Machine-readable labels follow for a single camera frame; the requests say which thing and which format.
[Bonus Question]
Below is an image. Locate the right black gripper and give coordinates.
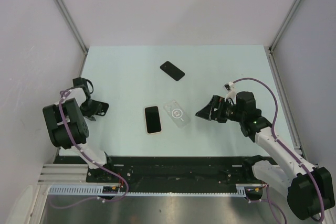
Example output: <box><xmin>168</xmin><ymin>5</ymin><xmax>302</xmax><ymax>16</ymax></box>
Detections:
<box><xmin>195</xmin><ymin>95</ymin><xmax>244</xmax><ymax>124</ymax></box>

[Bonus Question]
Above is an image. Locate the black phone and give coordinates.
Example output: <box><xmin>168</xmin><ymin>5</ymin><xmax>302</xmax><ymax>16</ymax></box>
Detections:
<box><xmin>144</xmin><ymin>106</ymin><xmax>161</xmax><ymax>134</ymax></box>
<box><xmin>160</xmin><ymin>61</ymin><xmax>185</xmax><ymax>81</ymax></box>

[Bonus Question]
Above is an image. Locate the beige phone case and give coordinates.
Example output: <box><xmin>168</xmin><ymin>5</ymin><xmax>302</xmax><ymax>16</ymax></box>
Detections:
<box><xmin>143</xmin><ymin>105</ymin><xmax>162</xmax><ymax>135</ymax></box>

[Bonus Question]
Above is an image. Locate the black silicone phone case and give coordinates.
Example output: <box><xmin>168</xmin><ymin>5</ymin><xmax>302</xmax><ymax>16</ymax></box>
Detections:
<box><xmin>91</xmin><ymin>100</ymin><xmax>109</xmax><ymax>116</ymax></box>

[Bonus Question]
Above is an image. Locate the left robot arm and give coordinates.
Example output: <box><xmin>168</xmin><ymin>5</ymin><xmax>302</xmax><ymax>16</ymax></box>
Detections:
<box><xmin>43</xmin><ymin>77</ymin><xmax>116</xmax><ymax>182</ymax></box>

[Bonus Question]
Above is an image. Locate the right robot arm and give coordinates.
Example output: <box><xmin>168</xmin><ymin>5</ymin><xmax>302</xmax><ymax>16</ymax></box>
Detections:
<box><xmin>195</xmin><ymin>91</ymin><xmax>335</xmax><ymax>222</ymax></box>

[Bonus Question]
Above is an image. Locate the clear magsafe phone case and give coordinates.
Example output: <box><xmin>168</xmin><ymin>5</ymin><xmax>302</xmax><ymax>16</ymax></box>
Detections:
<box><xmin>163</xmin><ymin>100</ymin><xmax>191</xmax><ymax>129</ymax></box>

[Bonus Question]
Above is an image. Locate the black phone on table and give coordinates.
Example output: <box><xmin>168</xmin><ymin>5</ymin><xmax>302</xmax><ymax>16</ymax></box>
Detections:
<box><xmin>160</xmin><ymin>61</ymin><xmax>185</xmax><ymax>81</ymax></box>

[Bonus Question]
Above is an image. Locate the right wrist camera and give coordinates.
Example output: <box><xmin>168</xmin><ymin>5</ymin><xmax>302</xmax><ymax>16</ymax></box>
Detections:
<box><xmin>223</xmin><ymin>82</ymin><xmax>237</xmax><ymax>100</ymax></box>

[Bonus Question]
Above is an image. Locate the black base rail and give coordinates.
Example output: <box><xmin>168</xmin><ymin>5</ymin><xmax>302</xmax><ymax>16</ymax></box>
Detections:
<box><xmin>54</xmin><ymin>155</ymin><xmax>275</xmax><ymax>193</ymax></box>

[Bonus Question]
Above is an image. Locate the white slotted cable duct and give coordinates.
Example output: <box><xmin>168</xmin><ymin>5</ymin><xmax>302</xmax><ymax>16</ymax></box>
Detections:
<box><xmin>48</xmin><ymin>185</ymin><xmax>261</xmax><ymax>197</ymax></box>

